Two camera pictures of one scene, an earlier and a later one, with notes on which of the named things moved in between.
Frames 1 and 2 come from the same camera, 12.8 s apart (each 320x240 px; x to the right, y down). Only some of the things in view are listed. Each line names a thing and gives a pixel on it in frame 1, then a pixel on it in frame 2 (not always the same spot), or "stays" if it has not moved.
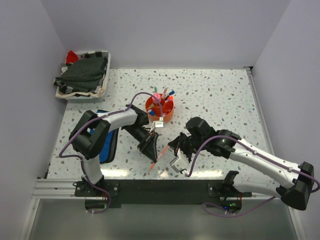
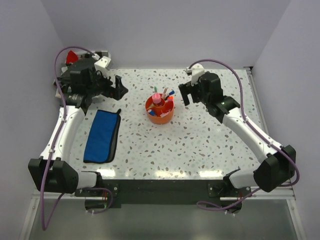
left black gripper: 149,149 → 117,92
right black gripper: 178,143 → 184,90
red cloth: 71,57 stays
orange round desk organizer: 154,111 stays
